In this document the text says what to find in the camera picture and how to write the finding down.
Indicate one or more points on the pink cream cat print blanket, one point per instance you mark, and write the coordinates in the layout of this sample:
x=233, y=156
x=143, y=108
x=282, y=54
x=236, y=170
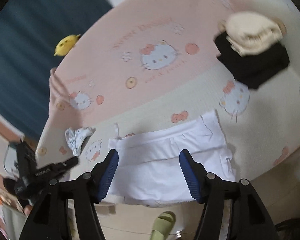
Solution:
x=165, y=92

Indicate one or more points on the white t-shirt with navy trim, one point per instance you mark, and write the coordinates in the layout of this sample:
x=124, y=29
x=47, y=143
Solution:
x=170, y=160

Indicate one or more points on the folded black garment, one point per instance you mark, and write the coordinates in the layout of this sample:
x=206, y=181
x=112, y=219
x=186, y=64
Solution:
x=255, y=65

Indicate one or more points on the small white cat print garment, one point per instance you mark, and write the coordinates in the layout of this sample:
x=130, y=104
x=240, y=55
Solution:
x=76, y=137

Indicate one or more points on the yellow green slipper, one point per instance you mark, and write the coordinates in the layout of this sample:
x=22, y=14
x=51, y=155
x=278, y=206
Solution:
x=162, y=226

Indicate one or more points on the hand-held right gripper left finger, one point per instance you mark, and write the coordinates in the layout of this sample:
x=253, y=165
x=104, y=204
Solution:
x=110, y=172

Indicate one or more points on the yellow plush toy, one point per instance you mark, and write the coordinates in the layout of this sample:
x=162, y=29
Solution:
x=65, y=45

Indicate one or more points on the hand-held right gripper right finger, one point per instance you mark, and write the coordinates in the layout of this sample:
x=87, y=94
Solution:
x=188, y=175

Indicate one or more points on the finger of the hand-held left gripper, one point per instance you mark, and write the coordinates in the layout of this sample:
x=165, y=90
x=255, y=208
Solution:
x=70, y=163

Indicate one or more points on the folded cream garment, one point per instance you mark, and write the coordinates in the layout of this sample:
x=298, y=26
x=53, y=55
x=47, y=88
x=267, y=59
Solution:
x=252, y=35

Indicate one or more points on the dark blue curtain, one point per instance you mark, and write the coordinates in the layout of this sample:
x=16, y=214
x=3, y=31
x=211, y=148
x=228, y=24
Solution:
x=27, y=42

